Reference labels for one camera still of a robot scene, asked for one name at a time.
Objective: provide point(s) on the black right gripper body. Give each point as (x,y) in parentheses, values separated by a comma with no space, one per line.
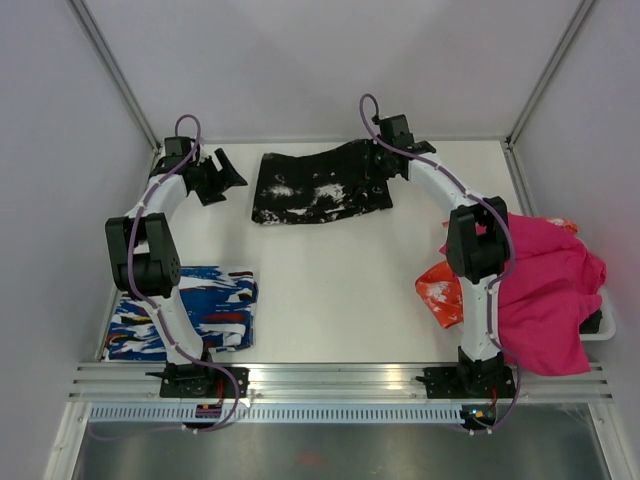
(380,159)

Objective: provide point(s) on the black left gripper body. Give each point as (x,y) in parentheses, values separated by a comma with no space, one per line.
(210,182)

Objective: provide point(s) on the black white splattered trousers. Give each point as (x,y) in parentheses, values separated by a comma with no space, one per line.
(319,188)

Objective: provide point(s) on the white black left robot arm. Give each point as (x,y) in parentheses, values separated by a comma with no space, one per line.
(145,264)

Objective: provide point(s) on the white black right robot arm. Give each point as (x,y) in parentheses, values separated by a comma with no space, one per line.
(478,249)

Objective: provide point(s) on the blue white patterned folded trousers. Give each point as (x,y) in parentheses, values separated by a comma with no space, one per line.
(219,301)

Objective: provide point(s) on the orange white garment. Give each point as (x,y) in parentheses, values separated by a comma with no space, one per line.
(441,292)

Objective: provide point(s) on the pink garment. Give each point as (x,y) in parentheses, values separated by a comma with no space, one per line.
(549,289)

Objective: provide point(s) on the white laundry basket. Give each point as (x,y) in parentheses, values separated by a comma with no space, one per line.
(600,326)

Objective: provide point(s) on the right aluminium frame post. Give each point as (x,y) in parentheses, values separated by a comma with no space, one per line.
(552,67)

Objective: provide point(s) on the aluminium frame post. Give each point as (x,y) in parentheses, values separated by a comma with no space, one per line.
(552,67)
(91,29)

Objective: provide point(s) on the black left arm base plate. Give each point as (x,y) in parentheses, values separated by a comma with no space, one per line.
(195,381)

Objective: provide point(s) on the left aluminium frame post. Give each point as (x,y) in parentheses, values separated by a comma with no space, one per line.
(91,29)

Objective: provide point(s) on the aluminium mounting rail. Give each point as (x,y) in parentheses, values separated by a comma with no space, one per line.
(326,383)

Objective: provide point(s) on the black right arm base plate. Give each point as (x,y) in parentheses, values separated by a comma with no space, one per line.
(451,382)

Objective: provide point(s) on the white slotted cable duct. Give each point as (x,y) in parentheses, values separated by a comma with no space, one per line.
(279,413)

